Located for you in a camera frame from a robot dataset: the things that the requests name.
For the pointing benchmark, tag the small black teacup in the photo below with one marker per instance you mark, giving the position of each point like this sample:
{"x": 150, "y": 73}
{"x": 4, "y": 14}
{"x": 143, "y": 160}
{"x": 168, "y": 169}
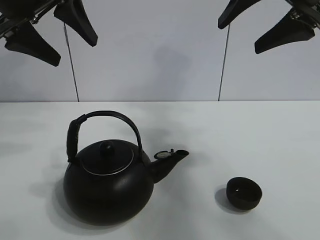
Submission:
{"x": 243, "y": 193}

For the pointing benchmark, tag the black round teapot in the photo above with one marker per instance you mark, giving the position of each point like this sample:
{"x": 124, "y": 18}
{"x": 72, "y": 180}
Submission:
{"x": 111, "y": 181}

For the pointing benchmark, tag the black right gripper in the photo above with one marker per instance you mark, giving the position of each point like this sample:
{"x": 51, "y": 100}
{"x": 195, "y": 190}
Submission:
{"x": 285, "y": 31}

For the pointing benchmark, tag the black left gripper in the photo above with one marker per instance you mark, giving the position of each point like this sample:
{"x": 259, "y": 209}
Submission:
{"x": 26, "y": 40}

